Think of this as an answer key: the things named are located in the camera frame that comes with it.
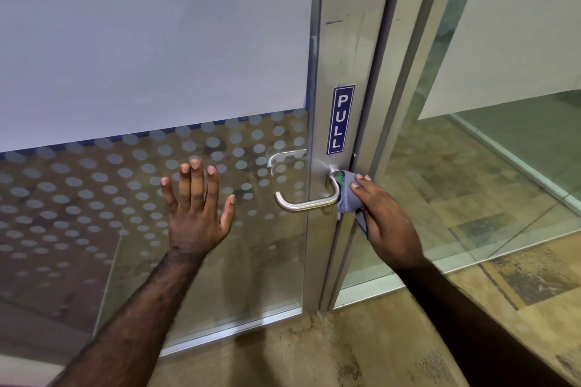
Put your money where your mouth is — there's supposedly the person's right hand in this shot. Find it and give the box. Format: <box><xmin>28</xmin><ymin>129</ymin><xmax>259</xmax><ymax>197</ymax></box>
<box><xmin>350</xmin><ymin>174</ymin><xmax>428</xmax><ymax>271</ymax></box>

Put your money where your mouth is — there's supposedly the person's left hand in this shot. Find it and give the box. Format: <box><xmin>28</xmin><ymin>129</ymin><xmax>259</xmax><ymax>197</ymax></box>
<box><xmin>160</xmin><ymin>158</ymin><xmax>237</xmax><ymax>260</ymax></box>

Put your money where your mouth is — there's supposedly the grey-blue cleaning cloth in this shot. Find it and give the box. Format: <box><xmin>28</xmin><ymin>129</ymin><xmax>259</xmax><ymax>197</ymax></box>
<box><xmin>334</xmin><ymin>169</ymin><xmax>369</xmax><ymax>238</ymax></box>

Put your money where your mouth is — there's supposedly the person's right forearm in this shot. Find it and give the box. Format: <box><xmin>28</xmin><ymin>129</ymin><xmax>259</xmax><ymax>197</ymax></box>
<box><xmin>393</xmin><ymin>260</ymin><xmax>576</xmax><ymax>387</ymax></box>

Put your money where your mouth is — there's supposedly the person's left forearm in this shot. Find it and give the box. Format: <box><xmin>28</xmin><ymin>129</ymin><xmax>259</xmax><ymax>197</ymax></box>
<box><xmin>48</xmin><ymin>248</ymin><xmax>209</xmax><ymax>387</ymax></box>

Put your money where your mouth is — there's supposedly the blue door sign sticker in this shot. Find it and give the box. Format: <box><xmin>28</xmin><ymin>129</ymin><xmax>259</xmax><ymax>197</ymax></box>
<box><xmin>326</xmin><ymin>84</ymin><xmax>356</xmax><ymax>157</ymax></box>

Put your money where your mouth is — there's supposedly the silver lever door handle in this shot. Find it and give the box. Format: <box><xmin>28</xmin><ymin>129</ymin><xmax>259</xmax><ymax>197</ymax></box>
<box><xmin>274</xmin><ymin>164</ymin><xmax>341</xmax><ymax>214</ymax></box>

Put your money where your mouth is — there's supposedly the silver door handle behind glass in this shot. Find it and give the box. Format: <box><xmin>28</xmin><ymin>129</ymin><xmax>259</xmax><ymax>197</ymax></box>
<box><xmin>266</xmin><ymin>149</ymin><xmax>310</xmax><ymax>177</ymax></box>

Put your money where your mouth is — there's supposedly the fixed glass panel with frame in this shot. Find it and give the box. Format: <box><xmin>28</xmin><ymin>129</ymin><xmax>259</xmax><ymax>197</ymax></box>
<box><xmin>333</xmin><ymin>0</ymin><xmax>581</xmax><ymax>311</ymax></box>

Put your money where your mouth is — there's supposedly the glass door with aluminium frame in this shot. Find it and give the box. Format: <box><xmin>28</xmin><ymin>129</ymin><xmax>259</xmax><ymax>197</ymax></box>
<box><xmin>0</xmin><ymin>0</ymin><xmax>402</xmax><ymax>358</ymax></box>

